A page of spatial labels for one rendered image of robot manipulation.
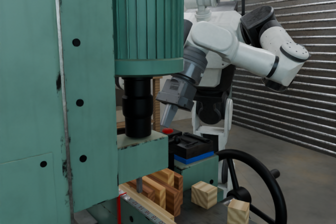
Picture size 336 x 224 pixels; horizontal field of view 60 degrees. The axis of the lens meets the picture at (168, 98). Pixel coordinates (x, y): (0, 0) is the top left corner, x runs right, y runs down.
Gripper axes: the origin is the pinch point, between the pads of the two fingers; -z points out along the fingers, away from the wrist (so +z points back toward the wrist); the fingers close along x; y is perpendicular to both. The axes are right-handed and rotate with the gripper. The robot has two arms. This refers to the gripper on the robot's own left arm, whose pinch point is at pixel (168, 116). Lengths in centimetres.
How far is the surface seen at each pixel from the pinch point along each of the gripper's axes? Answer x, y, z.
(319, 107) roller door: 81, -280, 98
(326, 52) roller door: 80, -248, 151
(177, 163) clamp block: -7.7, -2.1, -10.3
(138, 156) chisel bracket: -15.0, 16.2, -11.1
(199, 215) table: -19.9, -1.0, -17.8
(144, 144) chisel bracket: -15.0, 16.0, -8.6
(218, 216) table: -22.7, -3.3, -16.4
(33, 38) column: -22.5, 43.0, -2.0
